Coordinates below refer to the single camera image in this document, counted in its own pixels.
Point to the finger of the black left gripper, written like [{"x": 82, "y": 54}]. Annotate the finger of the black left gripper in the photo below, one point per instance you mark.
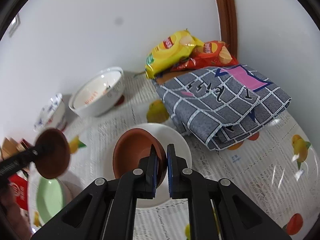
[{"x": 21, "y": 160}]

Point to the large white bowl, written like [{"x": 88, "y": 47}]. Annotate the large white bowl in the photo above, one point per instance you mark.
[{"x": 99, "y": 94}]

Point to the small brown clay bowl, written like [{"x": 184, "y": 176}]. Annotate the small brown clay bowl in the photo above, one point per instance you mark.
[{"x": 54, "y": 155}]

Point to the fruit pattern tablecloth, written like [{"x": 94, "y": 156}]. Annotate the fruit pattern tablecloth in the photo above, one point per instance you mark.
[{"x": 263, "y": 168}]

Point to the brown door frame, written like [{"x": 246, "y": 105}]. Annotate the brown door frame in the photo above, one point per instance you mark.
[{"x": 228, "y": 24}]

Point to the grey checked cloth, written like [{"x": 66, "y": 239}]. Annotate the grey checked cloth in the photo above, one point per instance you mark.
[{"x": 222, "y": 106}]

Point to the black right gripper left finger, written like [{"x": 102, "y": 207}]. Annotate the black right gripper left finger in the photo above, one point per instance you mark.
[{"x": 105, "y": 209}]

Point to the green square plate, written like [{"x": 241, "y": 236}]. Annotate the green square plate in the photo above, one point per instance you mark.
[{"x": 50, "y": 198}]

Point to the red chips bag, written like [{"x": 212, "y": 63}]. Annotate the red chips bag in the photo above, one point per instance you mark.
[{"x": 212, "y": 53}]

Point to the blue crane pattern bowl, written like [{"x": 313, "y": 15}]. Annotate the blue crane pattern bowl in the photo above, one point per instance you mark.
[{"x": 52, "y": 115}]

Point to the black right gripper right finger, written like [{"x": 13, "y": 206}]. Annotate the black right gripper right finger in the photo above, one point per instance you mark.
[{"x": 218, "y": 209}]

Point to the person's left hand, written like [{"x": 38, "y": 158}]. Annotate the person's left hand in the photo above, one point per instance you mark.
[{"x": 13, "y": 213}]

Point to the wooden board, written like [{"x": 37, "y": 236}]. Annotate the wooden board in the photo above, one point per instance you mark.
[{"x": 9, "y": 147}]

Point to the red paper bag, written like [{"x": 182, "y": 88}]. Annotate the red paper bag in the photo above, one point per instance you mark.
[{"x": 20, "y": 188}]

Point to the yellow chips bag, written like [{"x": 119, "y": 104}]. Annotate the yellow chips bag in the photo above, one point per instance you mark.
[{"x": 169, "y": 52}]

